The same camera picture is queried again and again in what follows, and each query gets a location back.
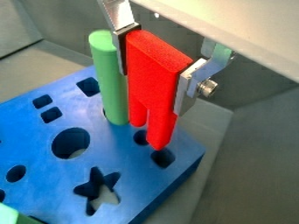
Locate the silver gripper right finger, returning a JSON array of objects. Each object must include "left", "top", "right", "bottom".
[{"left": 172, "top": 38, "right": 236, "bottom": 116}]

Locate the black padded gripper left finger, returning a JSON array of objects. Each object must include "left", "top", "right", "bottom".
[{"left": 97, "top": 0, "right": 141, "bottom": 75}]

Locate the red square-circle block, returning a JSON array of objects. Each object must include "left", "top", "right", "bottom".
[{"left": 125, "top": 30, "right": 192, "bottom": 151}]

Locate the blue foam peg board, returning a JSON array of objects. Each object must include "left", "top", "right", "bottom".
[{"left": 0, "top": 67, "right": 204, "bottom": 224}]

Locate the green round peg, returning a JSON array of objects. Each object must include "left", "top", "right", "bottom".
[{"left": 88, "top": 30, "right": 128, "bottom": 125}]

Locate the green hexagonal peg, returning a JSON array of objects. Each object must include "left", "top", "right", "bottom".
[{"left": 0, "top": 203, "right": 44, "bottom": 224}]

